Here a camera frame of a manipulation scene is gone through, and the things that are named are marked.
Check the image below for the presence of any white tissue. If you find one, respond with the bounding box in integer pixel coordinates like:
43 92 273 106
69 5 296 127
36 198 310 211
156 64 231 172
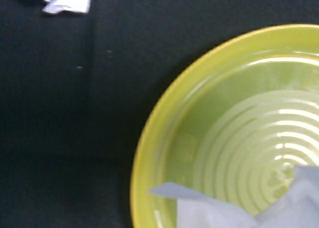
149 165 319 228

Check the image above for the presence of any yellow plastic plate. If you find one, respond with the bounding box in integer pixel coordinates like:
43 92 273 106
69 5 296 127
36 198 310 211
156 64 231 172
130 24 319 228

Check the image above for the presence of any black tablecloth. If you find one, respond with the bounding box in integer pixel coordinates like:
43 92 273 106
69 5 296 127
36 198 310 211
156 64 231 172
0 0 319 228

